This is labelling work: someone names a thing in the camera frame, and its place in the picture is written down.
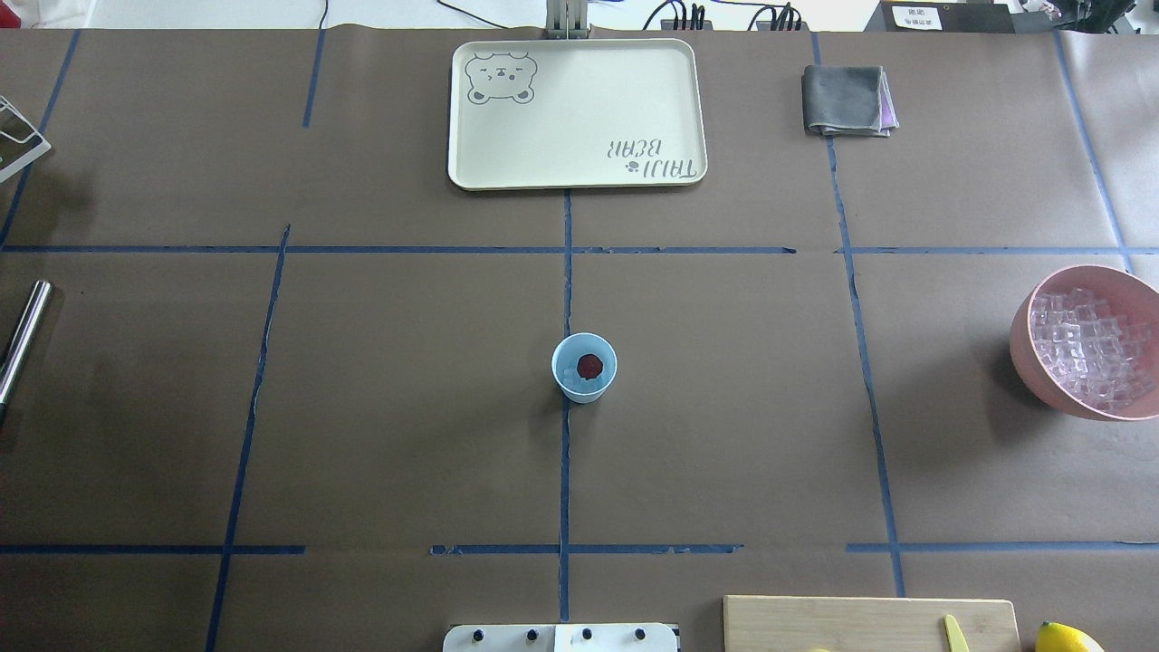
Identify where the light blue plastic cup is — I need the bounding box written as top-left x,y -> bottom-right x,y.
551,331 -> 619,405

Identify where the red strawberry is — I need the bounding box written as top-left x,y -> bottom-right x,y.
575,352 -> 605,380

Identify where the steel muddler with black tip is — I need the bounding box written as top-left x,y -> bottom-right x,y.
1,278 -> 54,424

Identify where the pink bowl of ice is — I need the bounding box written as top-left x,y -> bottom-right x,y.
1009,264 -> 1158,422

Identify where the cream bear serving tray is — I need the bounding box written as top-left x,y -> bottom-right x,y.
447,38 -> 708,191

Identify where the wooden cutting board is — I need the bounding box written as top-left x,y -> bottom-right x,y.
722,595 -> 1022,651

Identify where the grey folded cloth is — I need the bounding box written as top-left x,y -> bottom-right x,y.
800,63 -> 901,138

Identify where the yellow plastic knife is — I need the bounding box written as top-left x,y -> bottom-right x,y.
943,614 -> 970,652

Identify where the yellow lemon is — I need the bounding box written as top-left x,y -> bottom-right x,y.
1034,620 -> 1105,652

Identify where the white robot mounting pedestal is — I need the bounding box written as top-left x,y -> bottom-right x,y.
442,622 -> 681,651

